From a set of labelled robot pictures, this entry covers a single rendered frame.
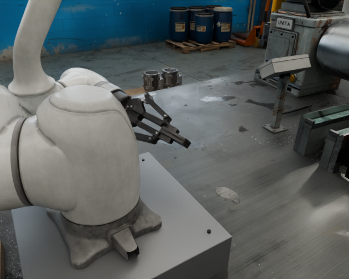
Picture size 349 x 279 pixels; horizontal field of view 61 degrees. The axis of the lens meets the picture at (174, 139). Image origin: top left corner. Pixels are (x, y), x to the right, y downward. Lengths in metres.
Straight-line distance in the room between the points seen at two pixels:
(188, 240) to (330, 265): 0.32
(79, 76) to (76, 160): 0.39
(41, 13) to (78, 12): 5.39
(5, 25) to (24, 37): 5.22
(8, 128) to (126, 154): 0.19
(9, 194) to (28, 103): 0.27
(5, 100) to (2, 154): 0.10
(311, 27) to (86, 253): 1.30
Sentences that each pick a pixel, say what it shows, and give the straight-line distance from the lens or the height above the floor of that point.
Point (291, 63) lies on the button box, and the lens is 1.12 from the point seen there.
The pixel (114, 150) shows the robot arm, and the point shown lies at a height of 1.09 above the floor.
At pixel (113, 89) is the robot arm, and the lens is 0.76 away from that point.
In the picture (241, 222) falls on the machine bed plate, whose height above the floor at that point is 0.80.
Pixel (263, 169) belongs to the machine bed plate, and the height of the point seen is 0.80.
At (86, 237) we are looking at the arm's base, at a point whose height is 0.93.
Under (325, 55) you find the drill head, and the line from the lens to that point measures 1.48.
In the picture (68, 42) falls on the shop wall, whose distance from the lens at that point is 6.13.
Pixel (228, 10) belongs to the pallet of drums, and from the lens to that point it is 6.15.
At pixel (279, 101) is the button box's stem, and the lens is 1.17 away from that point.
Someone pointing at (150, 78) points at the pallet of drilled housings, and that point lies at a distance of 3.33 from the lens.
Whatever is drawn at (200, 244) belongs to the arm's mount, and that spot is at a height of 0.89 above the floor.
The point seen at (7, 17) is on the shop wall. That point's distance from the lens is 5.93.
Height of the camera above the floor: 1.34
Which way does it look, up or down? 30 degrees down
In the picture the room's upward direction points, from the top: straight up
